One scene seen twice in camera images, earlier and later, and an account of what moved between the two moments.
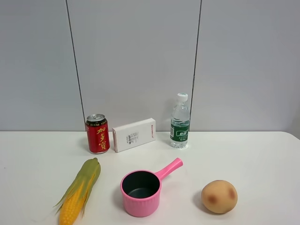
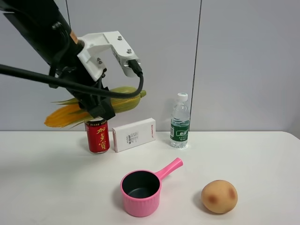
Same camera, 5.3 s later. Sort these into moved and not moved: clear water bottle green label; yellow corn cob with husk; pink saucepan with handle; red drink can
Moved: yellow corn cob with husk
Not moved: pink saucepan with handle; red drink can; clear water bottle green label
